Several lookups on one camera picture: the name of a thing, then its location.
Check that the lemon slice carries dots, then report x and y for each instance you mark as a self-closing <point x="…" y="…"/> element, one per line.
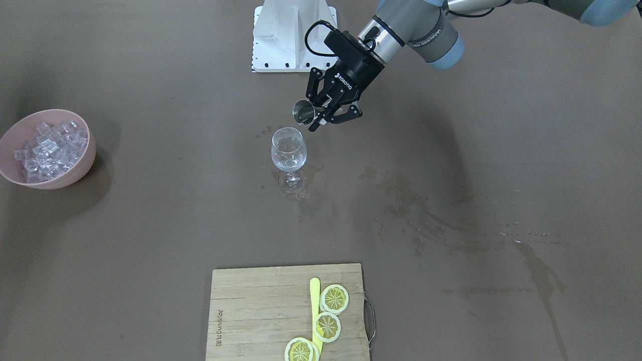
<point x="326" y="327"/>
<point x="334" y="299"/>
<point x="300" y="348"/>

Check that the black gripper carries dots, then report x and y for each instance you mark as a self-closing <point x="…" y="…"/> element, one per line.
<point x="359" y="73"/>

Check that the clear ice cubes pile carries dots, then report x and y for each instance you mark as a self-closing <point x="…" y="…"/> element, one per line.
<point x="53" y="150"/>

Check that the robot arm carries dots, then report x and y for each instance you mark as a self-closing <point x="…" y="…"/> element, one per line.
<point x="422" y="26"/>

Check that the bamboo cutting board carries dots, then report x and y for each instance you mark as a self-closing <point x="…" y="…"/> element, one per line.
<point x="255" y="312"/>

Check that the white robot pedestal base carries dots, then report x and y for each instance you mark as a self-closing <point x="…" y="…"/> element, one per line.
<point x="279" y="29"/>

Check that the lemon slice middle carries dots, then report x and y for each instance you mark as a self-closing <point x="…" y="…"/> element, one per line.
<point x="326" y="327"/>

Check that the clear wine glass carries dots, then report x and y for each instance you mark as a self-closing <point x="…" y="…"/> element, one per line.
<point x="289" y="154"/>

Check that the steel jigger measuring cup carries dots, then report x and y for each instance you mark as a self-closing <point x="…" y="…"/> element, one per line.
<point x="304" y="112"/>

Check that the yellow plastic knife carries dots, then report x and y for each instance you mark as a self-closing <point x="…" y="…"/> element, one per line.
<point x="314" y="292"/>

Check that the lemon slice lower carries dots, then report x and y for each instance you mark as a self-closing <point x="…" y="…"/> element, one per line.
<point x="300" y="348"/>

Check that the pink bowl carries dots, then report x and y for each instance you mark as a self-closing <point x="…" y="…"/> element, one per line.
<point x="23" y="130"/>

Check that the lemon slice upper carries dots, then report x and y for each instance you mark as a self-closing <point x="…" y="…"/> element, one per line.
<point x="334" y="299"/>

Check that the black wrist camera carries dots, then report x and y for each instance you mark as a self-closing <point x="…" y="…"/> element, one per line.
<point x="345" y="47"/>

